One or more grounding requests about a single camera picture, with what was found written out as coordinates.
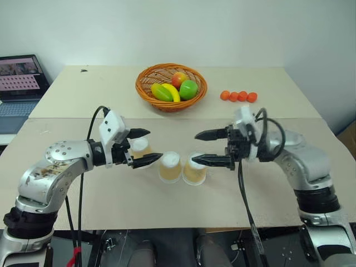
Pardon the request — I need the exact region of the large dark rounded shape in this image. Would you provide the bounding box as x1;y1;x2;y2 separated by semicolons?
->
128;227;197;267

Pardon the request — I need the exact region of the grey open laptop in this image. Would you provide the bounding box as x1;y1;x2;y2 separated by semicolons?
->
0;53;51;146

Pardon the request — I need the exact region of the long black right arm cable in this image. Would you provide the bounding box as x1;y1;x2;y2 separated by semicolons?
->
236;159;269;267

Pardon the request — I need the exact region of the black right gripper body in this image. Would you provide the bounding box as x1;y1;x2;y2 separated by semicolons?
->
224;125;251;171

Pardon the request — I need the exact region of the red tape strip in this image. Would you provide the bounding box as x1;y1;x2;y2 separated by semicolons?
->
68;246;82;267

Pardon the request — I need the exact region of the orange woven basket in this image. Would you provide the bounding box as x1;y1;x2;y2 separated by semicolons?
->
135;63;209;113

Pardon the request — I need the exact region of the brown cardboard box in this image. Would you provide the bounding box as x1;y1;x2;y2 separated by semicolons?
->
336;120;356;167

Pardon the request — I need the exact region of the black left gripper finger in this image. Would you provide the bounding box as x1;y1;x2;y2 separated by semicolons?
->
130;152;164;170
128;128;151;139

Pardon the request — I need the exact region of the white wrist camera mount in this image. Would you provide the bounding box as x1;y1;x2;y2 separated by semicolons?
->
233;106;259;162
98;110;126;169

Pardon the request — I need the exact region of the green toy apple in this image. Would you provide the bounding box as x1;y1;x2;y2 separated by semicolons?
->
179;79;199;101

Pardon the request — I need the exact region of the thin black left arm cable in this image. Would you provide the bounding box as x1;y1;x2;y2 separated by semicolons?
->
65;193;78;251

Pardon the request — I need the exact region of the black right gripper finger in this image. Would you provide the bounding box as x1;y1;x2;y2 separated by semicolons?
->
190;153;235;170
194;127;229;141

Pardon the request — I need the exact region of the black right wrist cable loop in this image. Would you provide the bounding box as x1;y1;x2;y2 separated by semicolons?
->
253;107;286;163

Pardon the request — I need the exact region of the green yellow toy mango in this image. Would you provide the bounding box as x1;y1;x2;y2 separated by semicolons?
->
150;83;174;102

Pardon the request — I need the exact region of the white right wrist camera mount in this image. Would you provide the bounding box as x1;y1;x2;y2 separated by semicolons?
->
233;106;259;162

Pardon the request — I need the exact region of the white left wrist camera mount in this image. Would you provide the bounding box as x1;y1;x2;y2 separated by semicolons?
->
98;110;126;169

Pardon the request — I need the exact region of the red yellow toy apple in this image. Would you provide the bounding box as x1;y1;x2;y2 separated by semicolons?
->
171;72;188;90

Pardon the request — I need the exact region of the tan paper cup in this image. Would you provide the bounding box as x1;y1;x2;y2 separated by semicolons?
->
181;152;208;187
130;137;154;170
158;151;182;184

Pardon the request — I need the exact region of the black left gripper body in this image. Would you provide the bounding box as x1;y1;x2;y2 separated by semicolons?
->
112;138;134;167

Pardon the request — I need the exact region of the small dark rounded shape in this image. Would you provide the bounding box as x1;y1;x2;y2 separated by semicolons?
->
194;228;233;267

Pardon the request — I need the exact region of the yellow toy banana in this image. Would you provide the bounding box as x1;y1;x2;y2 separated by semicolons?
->
161;83;181;102

